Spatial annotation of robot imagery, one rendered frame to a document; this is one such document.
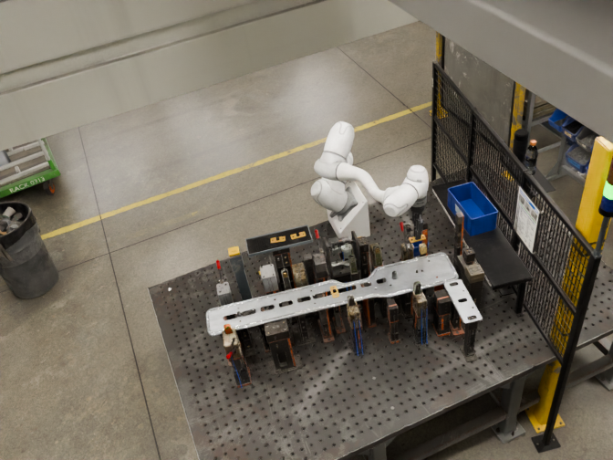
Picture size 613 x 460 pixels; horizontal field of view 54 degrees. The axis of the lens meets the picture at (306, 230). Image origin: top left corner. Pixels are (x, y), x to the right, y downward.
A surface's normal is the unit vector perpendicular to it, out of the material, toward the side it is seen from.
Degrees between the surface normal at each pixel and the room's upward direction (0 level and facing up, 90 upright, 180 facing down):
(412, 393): 0
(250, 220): 0
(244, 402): 0
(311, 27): 90
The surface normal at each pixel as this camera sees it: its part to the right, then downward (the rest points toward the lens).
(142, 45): 0.39, 0.58
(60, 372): -0.13, -0.74
